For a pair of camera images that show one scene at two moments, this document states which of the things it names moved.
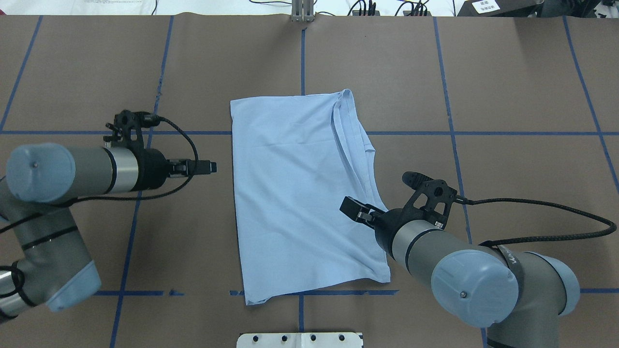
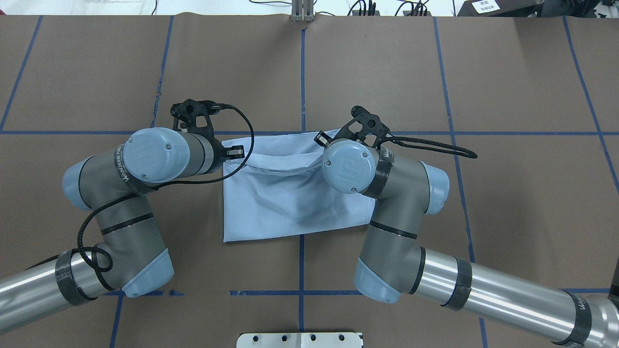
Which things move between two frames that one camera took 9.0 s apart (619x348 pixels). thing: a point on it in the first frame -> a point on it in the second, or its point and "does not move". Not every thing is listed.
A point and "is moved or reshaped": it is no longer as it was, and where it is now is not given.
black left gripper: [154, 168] -> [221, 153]
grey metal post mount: [302, 10] does not move
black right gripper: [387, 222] -> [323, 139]
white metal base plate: [300, 340] does not move
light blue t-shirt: [296, 159] is moved or reshaped
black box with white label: [500, 8] does not move
